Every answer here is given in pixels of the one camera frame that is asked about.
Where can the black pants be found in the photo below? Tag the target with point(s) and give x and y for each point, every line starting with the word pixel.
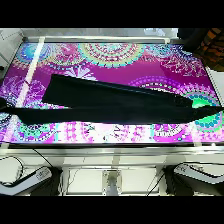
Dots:
pixel 113 103

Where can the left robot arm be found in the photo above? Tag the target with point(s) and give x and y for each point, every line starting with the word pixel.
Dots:
pixel 36 176

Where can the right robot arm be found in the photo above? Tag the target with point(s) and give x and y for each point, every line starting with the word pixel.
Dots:
pixel 196 173

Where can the black garment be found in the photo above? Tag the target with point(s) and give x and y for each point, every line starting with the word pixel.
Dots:
pixel 190 36

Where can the orange checked garment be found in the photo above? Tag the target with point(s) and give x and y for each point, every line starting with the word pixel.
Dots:
pixel 213 45

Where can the silver frame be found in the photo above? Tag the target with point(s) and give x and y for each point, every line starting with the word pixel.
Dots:
pixel 111 181

